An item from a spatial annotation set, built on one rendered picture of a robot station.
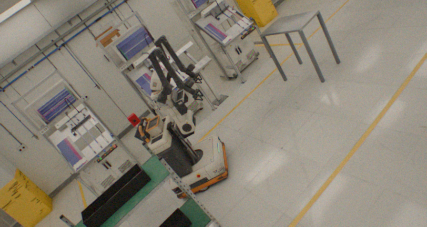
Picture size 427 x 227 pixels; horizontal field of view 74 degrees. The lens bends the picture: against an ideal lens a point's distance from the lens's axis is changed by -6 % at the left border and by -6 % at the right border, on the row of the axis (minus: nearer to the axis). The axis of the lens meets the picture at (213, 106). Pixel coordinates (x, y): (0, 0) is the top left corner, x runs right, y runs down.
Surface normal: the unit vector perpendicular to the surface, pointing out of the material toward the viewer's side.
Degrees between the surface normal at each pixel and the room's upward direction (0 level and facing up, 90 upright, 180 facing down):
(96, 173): 90
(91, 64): 90
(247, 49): 90
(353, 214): 0
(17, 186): 90
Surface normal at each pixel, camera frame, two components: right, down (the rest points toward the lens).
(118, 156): 0.49, 0.15
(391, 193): -0.51, -0.75
